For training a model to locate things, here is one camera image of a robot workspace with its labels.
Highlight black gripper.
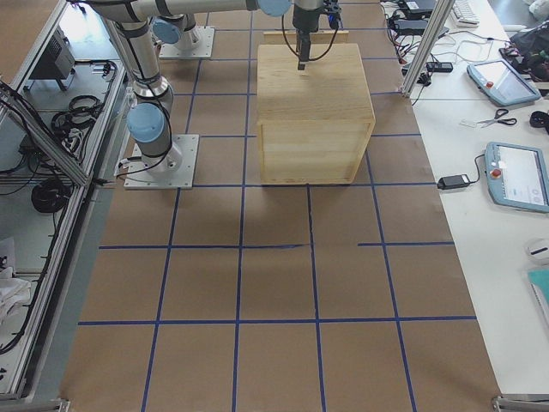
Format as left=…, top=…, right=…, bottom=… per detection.
left=293, top=0, right=341, bottom=71

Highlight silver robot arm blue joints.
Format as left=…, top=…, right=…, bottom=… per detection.
left=87, top=1, right=291, bottom=162

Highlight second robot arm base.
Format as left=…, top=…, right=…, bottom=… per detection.
left=151, top=14, right=199, bottom=51

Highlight wooden drawer cabinet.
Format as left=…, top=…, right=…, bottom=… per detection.
left=256, top=43, right=376, bottom=185

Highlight black small device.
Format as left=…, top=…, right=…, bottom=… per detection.
left=425, top=62, right=453, bottom=73

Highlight far teach pendant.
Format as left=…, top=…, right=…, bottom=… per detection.
left=467, top=59, right=541, bottom=107

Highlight teach pendant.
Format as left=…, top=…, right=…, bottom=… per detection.
left=485, top=142, right=548, bottom=214
left=467, top=59, right=541, bottom=107

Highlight black power adapter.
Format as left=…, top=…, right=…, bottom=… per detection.
left=437, top=174, right=471, bottom=191

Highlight scissors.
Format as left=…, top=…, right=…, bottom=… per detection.
left=477, top=108, right=517, bottom=128

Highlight near teach pendant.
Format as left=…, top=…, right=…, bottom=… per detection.
left=485, top=142, right=548, bottom=214

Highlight white round device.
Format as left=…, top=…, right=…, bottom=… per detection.
left=525, top=238, right=548, bottom=262

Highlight teal notebook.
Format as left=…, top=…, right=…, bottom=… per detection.
left=528, top=269, right=549, bottom=323

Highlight white crumpled cloth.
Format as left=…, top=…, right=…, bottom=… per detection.
left=0, top=238, right=33, bottom=318

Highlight aluminium frame post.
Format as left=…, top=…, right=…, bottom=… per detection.
left=401, top=0, right=455, bottom=98

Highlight coiled black cables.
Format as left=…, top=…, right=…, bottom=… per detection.
left=30, top=176, right=72, bottom=215

